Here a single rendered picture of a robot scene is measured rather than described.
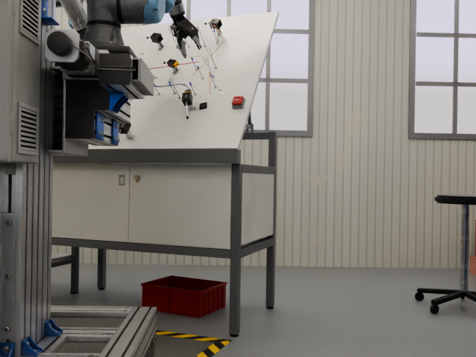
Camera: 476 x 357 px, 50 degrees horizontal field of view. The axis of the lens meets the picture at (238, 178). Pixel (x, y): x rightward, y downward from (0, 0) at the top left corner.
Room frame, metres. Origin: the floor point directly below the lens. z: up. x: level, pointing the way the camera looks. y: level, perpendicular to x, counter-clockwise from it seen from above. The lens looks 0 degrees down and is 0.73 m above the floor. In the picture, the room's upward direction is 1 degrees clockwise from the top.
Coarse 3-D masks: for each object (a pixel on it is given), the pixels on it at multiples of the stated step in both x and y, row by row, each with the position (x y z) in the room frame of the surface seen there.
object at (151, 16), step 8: (120, 0) 1.72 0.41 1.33; (128, 0) 1.71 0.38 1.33; (136, 0) 1.71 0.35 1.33; (144, 0) 1.71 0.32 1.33; (152, 0) 1.71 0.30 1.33; (160, 0) 1.74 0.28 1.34; (120, 8) 1.72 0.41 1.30; (128, 8) 1.72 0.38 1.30; (136, 8) 1.72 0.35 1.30; (144, 8) 1.71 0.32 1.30; (152, 8) 1.72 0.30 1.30; (160, 8) 1.76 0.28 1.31; (128, 16) 1.74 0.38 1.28; (136, 16) 1.73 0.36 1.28; (144, 16) 1.73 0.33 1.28; (152, 16) 1.73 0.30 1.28; (160, 16) 1.77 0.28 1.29
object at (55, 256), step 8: (56, 0) 3.19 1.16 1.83; (80, 0) 3.15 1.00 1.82; (56, 64) 3.22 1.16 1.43; (72, 248) 3.16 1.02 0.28; (56, 256) 3.08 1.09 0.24; (64, 256) 3.11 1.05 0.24; (72, 256) 3.16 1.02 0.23; (56, 264) 2.99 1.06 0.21; (64, 264) 3.06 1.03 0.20; (72, 264) 3.16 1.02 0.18; (72, 272) 3.16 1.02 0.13; (72, 280) 3.16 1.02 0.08; (72, 288) 3.16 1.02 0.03
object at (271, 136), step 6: (252, 126) 2.93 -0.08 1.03; (246, 132) 2.93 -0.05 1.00; (252, 132) 2.91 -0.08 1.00; (258, 132) 2.90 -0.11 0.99; (264, 132) 2.89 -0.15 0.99; (270, 132) 2.87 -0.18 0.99; (276, 132) 2.89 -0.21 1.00; (246, 138) 2.92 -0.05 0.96; (252, 138) 2.91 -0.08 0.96; (258, 138) 2.90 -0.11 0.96; (264, 138) 2.89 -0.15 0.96; (270, 138) 2.87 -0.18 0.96; (276, 138) 2.89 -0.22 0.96; (270, 144) 2.87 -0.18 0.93; (276, 144) 2.89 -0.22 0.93; (270, 150) 2.87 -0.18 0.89; (276, 150) 2.89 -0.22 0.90; (270, 156) 2.87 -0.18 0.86; (276, 156) 2.89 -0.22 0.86; (270, 162) 2.87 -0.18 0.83; (276, 162) 2.90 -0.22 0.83
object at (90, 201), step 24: (72, 168) 2.67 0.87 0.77; (96, 168) 2.62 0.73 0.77; (120, 168) 2.57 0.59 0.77; (72, 192) 2.67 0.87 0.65; (96, 192) 2.62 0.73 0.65; (120, 192) 2.57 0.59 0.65; (72, 216) 2.67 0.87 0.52; (96, 216) 2.62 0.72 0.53; (120, 216) 2.57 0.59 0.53; (120, 240) 2.57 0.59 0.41
